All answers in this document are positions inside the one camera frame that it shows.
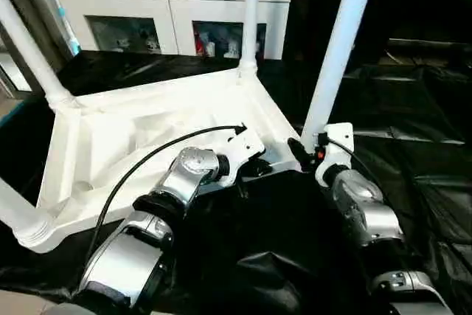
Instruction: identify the white plastic table leg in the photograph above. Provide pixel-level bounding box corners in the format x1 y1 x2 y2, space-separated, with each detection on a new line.
0 178 52 248
237 0 263 76
0 0 80 109
300 0 381 152

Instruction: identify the white plastic table top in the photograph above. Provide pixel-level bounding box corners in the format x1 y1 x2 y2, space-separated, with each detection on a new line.
13 66 309 255

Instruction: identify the black work mat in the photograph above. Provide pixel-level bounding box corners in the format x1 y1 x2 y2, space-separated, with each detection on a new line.
0 49 472 315

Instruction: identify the white glass-door cabinet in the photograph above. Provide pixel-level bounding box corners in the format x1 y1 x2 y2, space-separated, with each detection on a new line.
55 0 292 60

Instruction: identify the light blue packaged box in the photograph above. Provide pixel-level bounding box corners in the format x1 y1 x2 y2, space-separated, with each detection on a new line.
40 0 82 56

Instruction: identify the teal floor mat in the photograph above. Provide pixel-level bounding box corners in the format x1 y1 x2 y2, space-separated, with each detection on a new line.
0 103 27 128

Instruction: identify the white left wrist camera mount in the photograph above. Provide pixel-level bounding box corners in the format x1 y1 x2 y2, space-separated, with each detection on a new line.
221 128 266 189

